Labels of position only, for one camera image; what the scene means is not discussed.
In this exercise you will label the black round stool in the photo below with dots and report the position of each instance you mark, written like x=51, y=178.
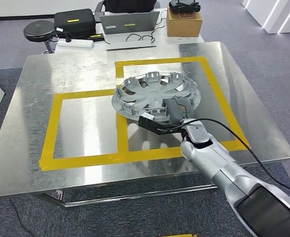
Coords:
x=37, y=31

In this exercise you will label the silver plastic wheel cover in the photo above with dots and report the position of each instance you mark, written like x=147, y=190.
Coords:
x=147, y=95

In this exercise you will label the black rounded device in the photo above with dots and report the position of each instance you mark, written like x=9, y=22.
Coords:
x=184, y=6

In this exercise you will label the steel workbench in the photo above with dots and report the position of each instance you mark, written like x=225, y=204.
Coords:
x=23, y=114

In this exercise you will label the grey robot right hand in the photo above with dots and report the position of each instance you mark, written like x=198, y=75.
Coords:
x=179, y=109

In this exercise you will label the small black yellow-labelled box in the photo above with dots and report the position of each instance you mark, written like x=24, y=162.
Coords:
x=95, y=37

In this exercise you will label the yellow tape square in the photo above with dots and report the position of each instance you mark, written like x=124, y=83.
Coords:
x=179, y=235

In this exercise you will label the black case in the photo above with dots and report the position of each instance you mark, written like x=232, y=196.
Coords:
x=73, y=26

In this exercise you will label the grey laptop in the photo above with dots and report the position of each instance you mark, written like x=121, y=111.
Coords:
x=130, y=23

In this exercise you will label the brown cardboard box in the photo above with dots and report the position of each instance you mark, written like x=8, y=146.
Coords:
x=184, y=26

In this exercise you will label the white table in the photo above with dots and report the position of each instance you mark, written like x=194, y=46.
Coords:
x=179, y=41

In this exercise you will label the white power strip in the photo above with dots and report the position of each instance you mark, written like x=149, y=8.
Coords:
x=75, y=43

